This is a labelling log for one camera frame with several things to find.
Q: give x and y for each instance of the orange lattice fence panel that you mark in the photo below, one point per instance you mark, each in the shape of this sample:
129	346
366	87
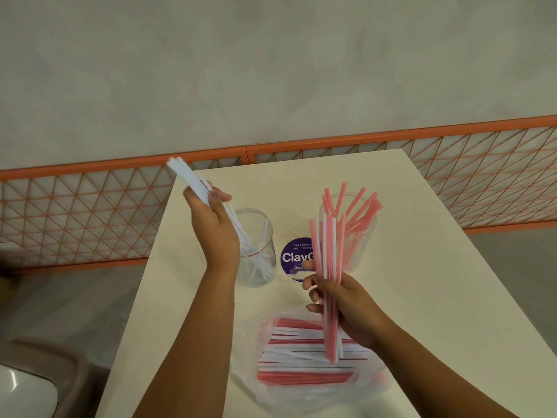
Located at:
413	135
130	163

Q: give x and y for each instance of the beige chair with white seat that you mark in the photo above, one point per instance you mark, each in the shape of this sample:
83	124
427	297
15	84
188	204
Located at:
21	396

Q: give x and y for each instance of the clear jar with pink straws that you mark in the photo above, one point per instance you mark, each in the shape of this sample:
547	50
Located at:
363	252

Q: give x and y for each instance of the round purple sticker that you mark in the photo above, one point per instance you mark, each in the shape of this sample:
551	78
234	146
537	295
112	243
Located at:
293	258

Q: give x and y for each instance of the clear plastic bag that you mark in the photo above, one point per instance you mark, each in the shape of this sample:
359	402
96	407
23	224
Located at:
278	396

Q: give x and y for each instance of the person's left forearm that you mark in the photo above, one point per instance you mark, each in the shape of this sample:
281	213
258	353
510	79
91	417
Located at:
191	356

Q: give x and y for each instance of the person's left hand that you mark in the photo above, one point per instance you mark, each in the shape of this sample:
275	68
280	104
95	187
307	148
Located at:
215	239

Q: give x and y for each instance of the person's right forearm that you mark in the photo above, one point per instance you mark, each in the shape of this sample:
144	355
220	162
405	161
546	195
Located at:
439	383

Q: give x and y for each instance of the bundle of straws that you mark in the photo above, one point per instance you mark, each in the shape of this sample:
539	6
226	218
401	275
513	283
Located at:
328	248

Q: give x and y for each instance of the pile of mixed straws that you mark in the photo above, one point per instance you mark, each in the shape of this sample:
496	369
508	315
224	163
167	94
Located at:
296	376

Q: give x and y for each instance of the handful of white straws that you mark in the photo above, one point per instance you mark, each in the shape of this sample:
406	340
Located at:
187	176

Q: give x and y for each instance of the clear jar with white straws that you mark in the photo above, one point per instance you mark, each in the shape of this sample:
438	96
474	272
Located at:
267	248

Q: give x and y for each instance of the person's right hand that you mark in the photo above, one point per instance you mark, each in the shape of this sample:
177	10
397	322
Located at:
357	313

